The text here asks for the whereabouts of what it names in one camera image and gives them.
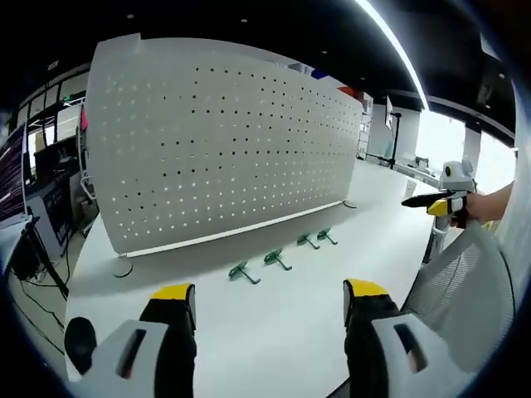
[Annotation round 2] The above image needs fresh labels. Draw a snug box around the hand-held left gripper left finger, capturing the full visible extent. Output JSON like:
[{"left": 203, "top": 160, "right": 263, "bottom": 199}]
[{"left": 85, "top": 283, "right": 198, "bottom": 398}]

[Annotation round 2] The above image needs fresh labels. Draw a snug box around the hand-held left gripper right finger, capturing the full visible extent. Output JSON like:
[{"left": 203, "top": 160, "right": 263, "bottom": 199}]
[{"left": 342, "top": 278, "right": 462, "bottom": 398}]

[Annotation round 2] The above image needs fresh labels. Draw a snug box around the white perforated mounting plate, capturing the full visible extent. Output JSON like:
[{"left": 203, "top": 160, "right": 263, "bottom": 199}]
[{"left": 85, "top": 34, "right": 364, "bottom": 278}]

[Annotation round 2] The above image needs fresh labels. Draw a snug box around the person's right hand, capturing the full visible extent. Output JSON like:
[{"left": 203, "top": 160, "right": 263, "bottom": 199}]
[{"left": 449, "top": 188, "right": 505, "bottom": 230}]

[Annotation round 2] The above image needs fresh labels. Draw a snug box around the black round knob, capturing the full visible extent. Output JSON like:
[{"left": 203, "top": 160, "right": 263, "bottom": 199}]
[{"left": 64, "top": 316, "right": 99, "bottom": 376}]

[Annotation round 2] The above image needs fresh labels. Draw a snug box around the monitor on black stand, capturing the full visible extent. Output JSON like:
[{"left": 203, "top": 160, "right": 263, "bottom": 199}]
[{"left": 364, "top": 95, "right": 402, "bottom": 167}]

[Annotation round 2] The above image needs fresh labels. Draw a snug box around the white mesh office chair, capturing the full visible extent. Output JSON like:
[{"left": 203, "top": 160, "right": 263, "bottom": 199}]
[{"left": 399, "top": 215, "right": 516, "bottom": 376}]

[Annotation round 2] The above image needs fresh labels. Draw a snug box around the ceiling light strip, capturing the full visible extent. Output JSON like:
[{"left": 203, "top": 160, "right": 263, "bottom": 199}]
[{"left": 355, "top": 0, "right": 431, "bottom": 112}]

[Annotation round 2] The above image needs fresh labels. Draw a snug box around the black tripod stand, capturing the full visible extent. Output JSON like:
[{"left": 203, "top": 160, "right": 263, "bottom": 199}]
[{"left": 14, "top": 215, "right": 70, "bottom": 300}]

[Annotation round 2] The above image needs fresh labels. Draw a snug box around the dark display screen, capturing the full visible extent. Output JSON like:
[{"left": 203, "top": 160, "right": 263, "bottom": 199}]
[{"left": 31, "top": 181, "right": 78, "bottom": 252}]

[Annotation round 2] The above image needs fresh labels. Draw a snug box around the computer monitor with text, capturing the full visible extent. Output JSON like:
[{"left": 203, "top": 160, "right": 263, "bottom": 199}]
[{"left": 0, "top": 123, "right": 31, "bottom": 227}]

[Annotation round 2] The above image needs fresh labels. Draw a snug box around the black floor cable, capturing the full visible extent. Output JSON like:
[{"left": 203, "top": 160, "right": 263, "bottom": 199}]
[{"left": 7, "top": 265, "right": 70, "bottom": 357}]

